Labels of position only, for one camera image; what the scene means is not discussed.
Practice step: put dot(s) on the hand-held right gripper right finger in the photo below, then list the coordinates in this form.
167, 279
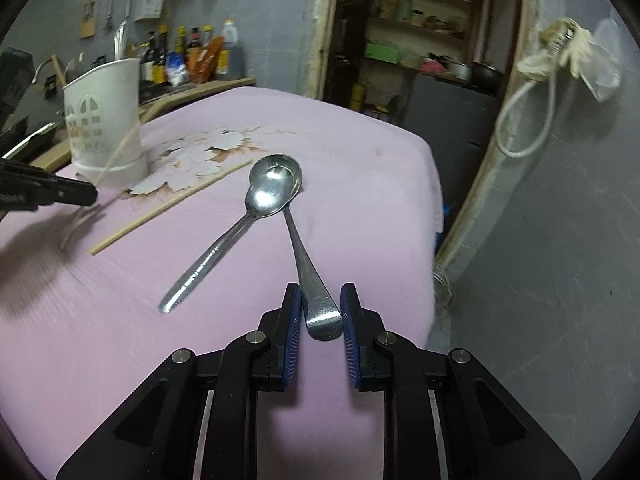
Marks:
350, 340

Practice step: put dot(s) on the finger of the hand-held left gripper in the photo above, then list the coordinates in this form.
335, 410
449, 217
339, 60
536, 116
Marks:
70, 192

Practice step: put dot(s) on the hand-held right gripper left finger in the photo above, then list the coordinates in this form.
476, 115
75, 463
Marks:
295, 340

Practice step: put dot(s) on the wooden chopstick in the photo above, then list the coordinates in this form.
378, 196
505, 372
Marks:
59, 70
170, 205
117, 152

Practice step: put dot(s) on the stainless steel spoon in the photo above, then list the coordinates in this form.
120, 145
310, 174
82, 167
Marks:
119, 42
300, 260
210, 260

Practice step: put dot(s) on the white plastic utensil holder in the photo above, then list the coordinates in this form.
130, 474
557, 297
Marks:
100, 110

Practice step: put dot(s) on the stainless steel utensil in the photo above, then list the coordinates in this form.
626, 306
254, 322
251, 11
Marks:
125, 40

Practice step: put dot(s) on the glass jar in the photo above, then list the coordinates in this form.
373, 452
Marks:
442, 282

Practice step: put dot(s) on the hanging metal peeler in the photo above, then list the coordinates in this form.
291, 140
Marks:
108, 12

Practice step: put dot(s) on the hanging metal kitchen tool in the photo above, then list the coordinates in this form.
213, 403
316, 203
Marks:
128, 5

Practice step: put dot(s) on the pink flower-print tablecloth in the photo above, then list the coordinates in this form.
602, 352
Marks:
150, 360

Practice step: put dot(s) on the white and blue bag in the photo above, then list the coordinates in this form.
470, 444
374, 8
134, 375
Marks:
176, 70

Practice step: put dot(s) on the orange brown seasoning packet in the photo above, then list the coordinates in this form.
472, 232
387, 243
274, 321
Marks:
205, 60

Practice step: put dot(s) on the row of sauce bottles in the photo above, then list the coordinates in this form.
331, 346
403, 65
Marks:
232, 55

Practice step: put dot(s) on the dark grey cabinet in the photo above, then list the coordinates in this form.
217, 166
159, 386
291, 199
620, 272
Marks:
450, 130

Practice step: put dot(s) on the yellow bottle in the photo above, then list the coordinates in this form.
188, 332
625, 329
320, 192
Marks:
357, 97

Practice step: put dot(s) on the pink cloth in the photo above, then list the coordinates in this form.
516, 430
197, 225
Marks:
433, 67

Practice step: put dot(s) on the green box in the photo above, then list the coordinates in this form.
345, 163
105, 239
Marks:
384, 53

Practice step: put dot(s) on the silver pot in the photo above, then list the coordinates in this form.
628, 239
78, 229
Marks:
459, 70

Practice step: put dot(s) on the black pot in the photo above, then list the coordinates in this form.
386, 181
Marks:
486, 76

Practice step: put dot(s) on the wooden storage shelf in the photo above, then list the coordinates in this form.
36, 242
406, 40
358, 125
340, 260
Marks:
425, 15

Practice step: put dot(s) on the hanging clear plastic bag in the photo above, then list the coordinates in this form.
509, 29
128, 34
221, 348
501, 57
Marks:
602, 70

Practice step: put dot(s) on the black wall socket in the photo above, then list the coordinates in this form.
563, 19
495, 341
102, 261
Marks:
50, 86

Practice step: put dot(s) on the wooden wall knife holder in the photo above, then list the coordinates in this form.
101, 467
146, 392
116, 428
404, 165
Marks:
90, 10

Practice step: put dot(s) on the small white wall basket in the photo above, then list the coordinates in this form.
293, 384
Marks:
150, 4

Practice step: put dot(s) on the unfinished door frame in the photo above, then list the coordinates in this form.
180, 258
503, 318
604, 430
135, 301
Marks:
327, 35

